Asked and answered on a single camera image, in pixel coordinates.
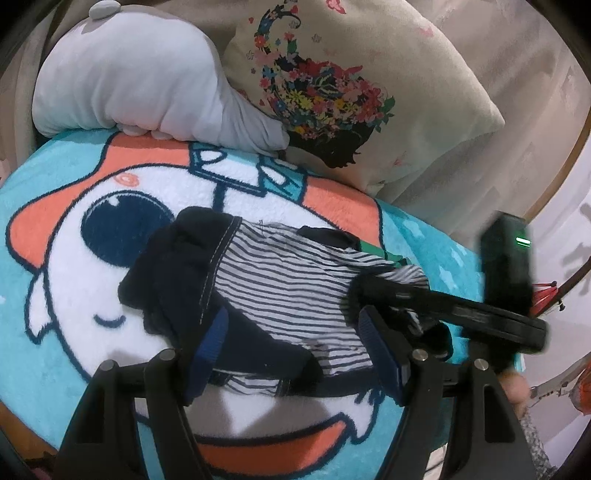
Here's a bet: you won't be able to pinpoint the navy striped child pants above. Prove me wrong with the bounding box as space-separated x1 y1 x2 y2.
118 207 429 398

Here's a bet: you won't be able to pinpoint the person right hand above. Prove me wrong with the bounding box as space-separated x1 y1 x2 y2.
498 370 531 419

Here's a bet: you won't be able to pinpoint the red plastic bag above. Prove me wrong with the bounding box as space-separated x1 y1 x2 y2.
531 281 565 317

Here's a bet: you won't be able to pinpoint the cream floral print cushion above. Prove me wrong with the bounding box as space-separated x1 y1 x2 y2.
222 1 504 195

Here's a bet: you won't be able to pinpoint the turquoise star cartoon blanket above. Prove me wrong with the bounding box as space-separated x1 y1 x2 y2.
1 130 483 479

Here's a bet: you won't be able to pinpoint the grey plush seal pillow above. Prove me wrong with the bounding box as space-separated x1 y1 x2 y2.
32 1 288 154

